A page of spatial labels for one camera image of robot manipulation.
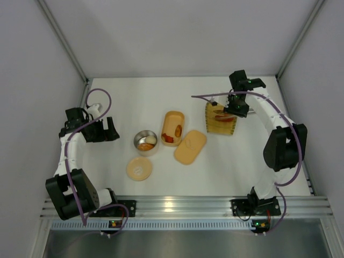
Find aluminium frame post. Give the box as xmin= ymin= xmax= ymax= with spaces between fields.
xmin=275 ymin=0 xmax=327 ymax=82
xmin=34 ymin=0 xmax=90 ymax=83

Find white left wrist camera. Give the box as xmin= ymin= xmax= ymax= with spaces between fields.
xmin=86 ymin=103 xmax=103 ymax=120

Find round steel bowl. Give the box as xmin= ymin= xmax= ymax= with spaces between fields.
xmin=133 ymin=130 xmax=159 ymax=157

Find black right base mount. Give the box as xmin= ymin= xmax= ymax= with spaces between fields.
xmin=231 ymin=198 xmax=281 ymax=217

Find red sausage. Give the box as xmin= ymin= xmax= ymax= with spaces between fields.
xmin=214 ymin=116 xmax=235 ymax=123

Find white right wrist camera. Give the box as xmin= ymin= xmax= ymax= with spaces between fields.
xmin=211 ymin=95 xmax=229 ymax=107

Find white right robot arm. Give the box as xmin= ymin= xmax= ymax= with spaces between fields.
xmin=224 ymin=70 xmax=307 ymax=215

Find right aluminium frame post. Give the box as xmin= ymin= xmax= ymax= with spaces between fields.
xmin=275 ymin=0 xmax=327 ymax=82

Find tan oblong box lid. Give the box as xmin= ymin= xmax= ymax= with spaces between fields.
xmin=174 ymin=130 xmax=207 ymax=165

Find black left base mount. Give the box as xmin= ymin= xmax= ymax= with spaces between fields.
xmin=96 ymin=200 xmax=137 ymax=218

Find sesame bread bun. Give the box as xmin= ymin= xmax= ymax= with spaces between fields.
xmin=137 ymin=143 xmax=155 ymax=152

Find white egg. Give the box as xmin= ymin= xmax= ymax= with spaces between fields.
xmin=145 ymin=135 xmax=157 ymax=145

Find brown roasted potato piece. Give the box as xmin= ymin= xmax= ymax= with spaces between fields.
xmin=175 ymin=125 xmax=182 ymax=138

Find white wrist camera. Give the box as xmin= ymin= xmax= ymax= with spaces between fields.
xmin=211 ymin=95 xmax=229 ymax=107
xmin=86 ymin=103 xmax=103 ymax=120

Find left aluminium frame post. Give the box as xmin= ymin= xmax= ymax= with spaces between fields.
xmin=34 ymin=0 xmax=90 ymax=83

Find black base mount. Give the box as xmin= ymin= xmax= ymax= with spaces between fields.
xmin=96 ymin=200 xmax=137 ymax=218
xmin=231 ymin=198 xmax=281 ymax=217

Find metal tongs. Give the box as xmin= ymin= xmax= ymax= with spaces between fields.
xmin=214 ymin=114 xmax=236 ymax=122

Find tan oblong lunch box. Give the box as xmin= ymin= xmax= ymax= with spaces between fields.
xmin=161 ymin=111 xmax=185 ymax=147

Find slotted grey cable duct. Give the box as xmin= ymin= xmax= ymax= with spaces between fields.
xmin=51 ymin=219 xmax=268 ymax=231

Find round tan bowl lid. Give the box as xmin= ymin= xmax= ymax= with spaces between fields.
xmin=126 ymin=157 xmax=153 ymax=181

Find woven bamboo tray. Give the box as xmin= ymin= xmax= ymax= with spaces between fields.
xmin=205 ymin=103 xmax=237 ymax=135

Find red chicken wing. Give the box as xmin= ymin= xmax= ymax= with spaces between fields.
xmin=162 ymin=133 xmax=174 ymax=144

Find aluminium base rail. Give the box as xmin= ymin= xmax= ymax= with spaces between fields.
xmin=40 ymin=195 xmax=334 ymax=217

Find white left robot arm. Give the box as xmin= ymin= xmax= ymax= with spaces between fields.
xmin=45 ymin=103 xmax=119 ymax=220

